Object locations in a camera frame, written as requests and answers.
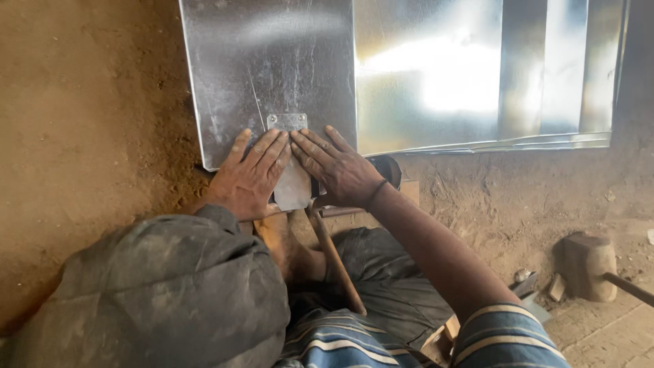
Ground person's left hand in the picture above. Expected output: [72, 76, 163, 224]
[206, 128, 293, 222]

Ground person's right hand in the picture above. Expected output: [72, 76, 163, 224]
[290, 125, 385, 210]

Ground small riveted metal plate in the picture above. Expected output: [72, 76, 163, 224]
[267, 113, 313, 212]

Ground galvanized metal sheet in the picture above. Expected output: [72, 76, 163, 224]
[178, 0, 358, 172]

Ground thin metal rod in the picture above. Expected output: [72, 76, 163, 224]
[319, 206, 367, 219]

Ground black wrist band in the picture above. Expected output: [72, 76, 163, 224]
[365, 178, 389, 208]

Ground black round iron stake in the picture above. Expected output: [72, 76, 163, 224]
[367, 155, 403, 191]

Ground person's dark trouser leg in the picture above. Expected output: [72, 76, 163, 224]
[289, 227, 455, 351]

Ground person's grey trouser leg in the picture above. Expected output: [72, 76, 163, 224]
[0, 204, 291, 368]

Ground stack of shiny metal sheets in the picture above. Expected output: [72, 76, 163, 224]
[353, 0, 630, 157]

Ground person's striped blue shirt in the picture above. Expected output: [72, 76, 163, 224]
[278, 303, 570, 368]

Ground light wooden block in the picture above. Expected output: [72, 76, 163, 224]
[419, 314, 462, 367]

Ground grey metal scrap piece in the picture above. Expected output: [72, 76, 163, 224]
[510, 271, 539, 300]

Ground small wood offcut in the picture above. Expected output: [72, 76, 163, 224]
[548, 273, 567, 303]

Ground large wooden mallet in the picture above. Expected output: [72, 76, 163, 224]
[553, 231, 654, 308]

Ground wooden handled hammer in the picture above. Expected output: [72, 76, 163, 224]
[306, 198, 368, 317]

